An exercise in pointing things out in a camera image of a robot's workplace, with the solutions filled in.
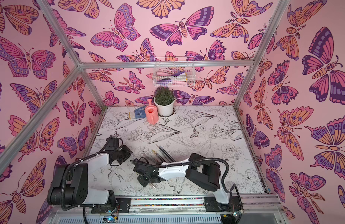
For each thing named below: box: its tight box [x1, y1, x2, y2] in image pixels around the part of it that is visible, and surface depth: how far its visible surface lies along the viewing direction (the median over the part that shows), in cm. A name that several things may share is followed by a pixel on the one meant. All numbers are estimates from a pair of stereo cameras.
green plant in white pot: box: [153, 86, 176, 118], surface depth 107 cm
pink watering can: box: [144, 98, 159, 126], surface depth 105 cm
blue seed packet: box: [134, 105, 147, 119], surface depth 119 cm
